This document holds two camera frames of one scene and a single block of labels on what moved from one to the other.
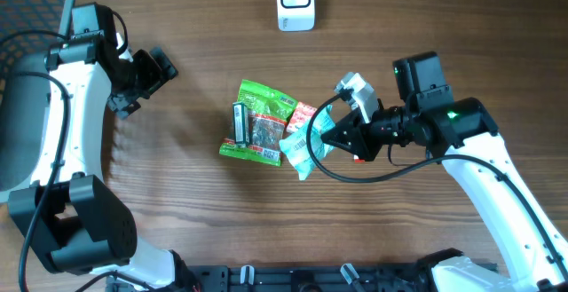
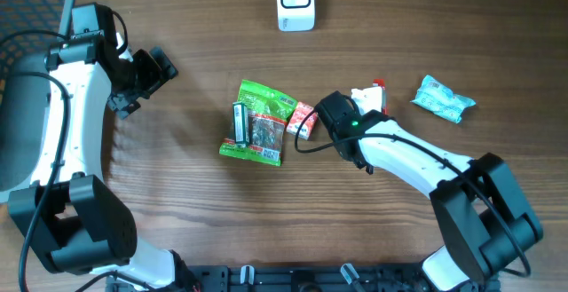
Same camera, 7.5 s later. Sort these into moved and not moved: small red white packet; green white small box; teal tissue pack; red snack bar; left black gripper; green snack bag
Moved: red snack bar; teal tissue pack
Not moved: green white small box; small red white packet; green snack bag; left black gripper
